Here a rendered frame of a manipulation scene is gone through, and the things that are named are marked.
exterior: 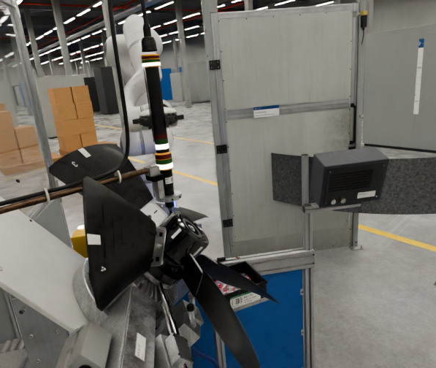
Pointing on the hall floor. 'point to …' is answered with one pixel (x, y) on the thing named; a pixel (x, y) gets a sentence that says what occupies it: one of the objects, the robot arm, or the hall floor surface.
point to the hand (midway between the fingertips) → (158, 121)
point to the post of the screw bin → (219, 350)
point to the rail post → (309, 317)
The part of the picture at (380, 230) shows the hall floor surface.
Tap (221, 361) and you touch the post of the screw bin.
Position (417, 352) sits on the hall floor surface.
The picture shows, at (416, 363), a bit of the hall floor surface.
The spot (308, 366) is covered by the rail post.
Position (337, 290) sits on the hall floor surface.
